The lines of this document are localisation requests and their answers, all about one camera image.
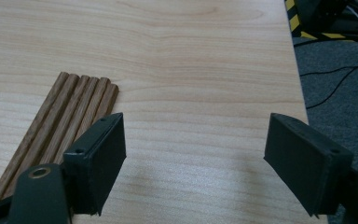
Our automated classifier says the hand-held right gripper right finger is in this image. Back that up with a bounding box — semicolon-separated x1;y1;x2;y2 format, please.
263;112;354;217

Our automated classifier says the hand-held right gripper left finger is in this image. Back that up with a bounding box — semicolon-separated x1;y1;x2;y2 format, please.
62;112;128;217

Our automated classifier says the striped black stand base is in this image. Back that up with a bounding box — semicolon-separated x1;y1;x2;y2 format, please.
283;0;358;41

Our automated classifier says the thin black floor cable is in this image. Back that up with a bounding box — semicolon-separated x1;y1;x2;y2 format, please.
299;55;358;77
306;66;358;110

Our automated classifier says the row of wooden chopsticks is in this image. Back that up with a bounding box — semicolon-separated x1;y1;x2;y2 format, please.
0;71;120;207

